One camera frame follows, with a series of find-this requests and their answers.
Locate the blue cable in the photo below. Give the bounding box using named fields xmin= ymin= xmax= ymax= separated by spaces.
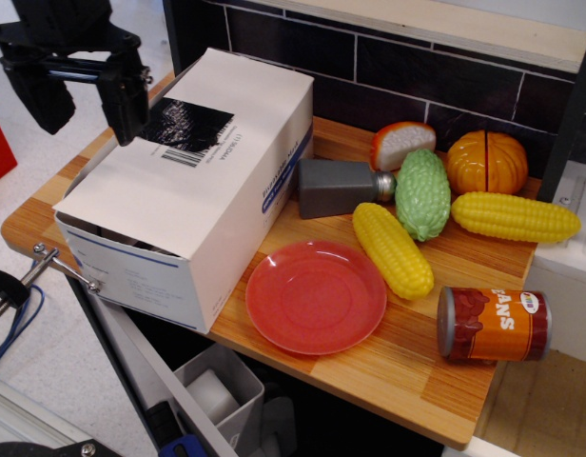
xmin=0 ymin=284 xmax=46 ymax=373

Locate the yellow toy corn front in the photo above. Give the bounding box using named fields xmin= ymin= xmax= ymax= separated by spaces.
xmin=352 ymin=203 xmax=435 ymax=300

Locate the toy cheese wedge red rind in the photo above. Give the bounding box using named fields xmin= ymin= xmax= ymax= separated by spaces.
xmin=369 ymin=121 xmax=437 ymax=171

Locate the white cardboard box with tape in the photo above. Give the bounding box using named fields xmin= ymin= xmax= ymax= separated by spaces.
xmin=55 ymin=49 xmax=313 ymax=333

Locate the red plastic plate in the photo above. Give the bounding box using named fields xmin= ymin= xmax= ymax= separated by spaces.
xmin=245 ymin=241 xmax=387 ymax=355

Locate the yellow toy corn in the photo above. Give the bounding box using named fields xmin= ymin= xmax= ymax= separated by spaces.
xmin=451 ymin=191 xmax=582 ymax=243
xmin=352 ymin=203 xmax=435 ymax=300

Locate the yellow toy corn right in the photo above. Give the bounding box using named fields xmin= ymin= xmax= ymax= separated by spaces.
xmin=451 ymin=191 xmax=582 ymax=243

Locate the grey plastic bin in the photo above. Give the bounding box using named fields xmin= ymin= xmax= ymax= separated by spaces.
xmin=174 ymin=344 xmax=264 ymax=456

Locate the toy beans can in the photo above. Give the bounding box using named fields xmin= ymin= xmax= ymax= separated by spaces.
xmin=437 ymin=287 xmax=553 ymax=362

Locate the orange toy pumpkin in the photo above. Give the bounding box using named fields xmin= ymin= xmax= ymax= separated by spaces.
xmin=446 ymin=129 xmax=529 ymax=194

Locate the grey toy shaker bottle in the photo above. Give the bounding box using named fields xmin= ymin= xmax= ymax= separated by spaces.
xmin=298 ymin=159 xmax=397 ymax=219

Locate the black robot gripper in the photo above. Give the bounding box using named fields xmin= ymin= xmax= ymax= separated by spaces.
xmin=0 ymin=0 xmax=152 ymax=146

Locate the green toy bitter gourd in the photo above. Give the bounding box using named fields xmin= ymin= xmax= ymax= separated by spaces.
xmin=396 ymin=149 xmax=451 ymax=242

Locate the metal table clamp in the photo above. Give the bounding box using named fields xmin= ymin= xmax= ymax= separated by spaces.
xmin=0 ymin=243 xmax=102 ymax=318

